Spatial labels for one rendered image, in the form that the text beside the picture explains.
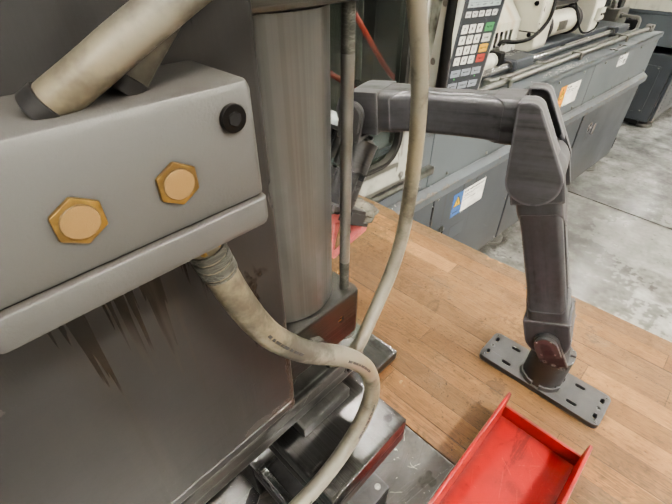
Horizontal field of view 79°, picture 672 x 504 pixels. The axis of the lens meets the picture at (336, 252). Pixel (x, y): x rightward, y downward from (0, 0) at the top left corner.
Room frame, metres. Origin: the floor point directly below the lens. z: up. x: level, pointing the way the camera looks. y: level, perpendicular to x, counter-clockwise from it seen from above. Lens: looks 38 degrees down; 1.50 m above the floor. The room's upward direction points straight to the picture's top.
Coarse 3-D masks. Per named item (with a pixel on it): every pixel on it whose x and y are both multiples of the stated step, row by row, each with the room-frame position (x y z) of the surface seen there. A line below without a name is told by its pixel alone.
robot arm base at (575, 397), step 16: (496, 336) 0.50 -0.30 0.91; (480, 352) 0.46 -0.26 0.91; (496, 352) 0.46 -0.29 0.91; (512, 352) 0.46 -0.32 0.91; (528, 352) 0.46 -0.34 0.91; (496, 368) 0.44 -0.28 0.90; (512, 368) 0.43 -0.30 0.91; (528, 368) 0.41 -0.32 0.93; (544, 368) 0.39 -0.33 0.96; (528, 384) 0.40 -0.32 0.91; (544, 384) 0.39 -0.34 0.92; (560, 384) 0.39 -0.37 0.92; (576, 384) 0.40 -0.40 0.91; (560, 400) 0.37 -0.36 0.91; (576, 400) 0.37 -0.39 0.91; (592, 400) 0.37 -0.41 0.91; (608, 400) 0.37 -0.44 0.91; (576, 416) 0.34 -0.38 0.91
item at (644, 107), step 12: (636, 12) 4.15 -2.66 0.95; (648, 12) 4.08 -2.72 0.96; (660, 12) 4.01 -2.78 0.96; (660, 24) 3.99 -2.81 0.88; (660, 48) 4.14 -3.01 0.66; (660, 60) 3.90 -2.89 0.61; (648, 72) 3.93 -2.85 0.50; (660, 72) 3.87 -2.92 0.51; (648, 84) 3.90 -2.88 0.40; (660, 84) 3.84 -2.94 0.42; (636, 96) 3.94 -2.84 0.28; (648, 96) 3.88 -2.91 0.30; (660, 96) 3.82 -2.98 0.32; (636, 108) 3.91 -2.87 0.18; (648, 108) 3.85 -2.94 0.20; (660, 108) 3.87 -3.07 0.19; (624, 120) 3.99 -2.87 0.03; (636, 120) 3.91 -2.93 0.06; (648, 120) 3.83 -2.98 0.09
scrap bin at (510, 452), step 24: (504, 408) 0.34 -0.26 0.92; (480, 432) 0.29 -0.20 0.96; (504, 432) 0.32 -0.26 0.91; (528, 432) 0.32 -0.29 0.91; (480, 456) 0.28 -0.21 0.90; (504, 456) 0.28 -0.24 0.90; (528, 456) 0.28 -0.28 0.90; (552, 456) 0.28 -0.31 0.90; (576, 456) 0.27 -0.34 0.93; (456, 480) 0.25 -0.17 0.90; (480, 480) 0.25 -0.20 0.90; (504, 480) 0.25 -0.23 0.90; (528, 480) 0.25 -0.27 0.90; (552, 480) 0.25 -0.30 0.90; (576, 480) 0.23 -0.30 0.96
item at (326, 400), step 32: (320, 384) 0.21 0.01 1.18; (352, 384) 0.24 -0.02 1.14; (288, 416) 0.19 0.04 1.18; (320, 416) 0.20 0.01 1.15; (352, 416) 0.21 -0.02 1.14; (384, 416) 0.21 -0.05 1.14; (256, 448) 0.16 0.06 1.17; (288, 448) 0.18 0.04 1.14; (320, 448) 0.18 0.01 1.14; (384, 448) 0.18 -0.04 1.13; (224, 480) 0.14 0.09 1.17; (352, 480) 0.15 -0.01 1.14
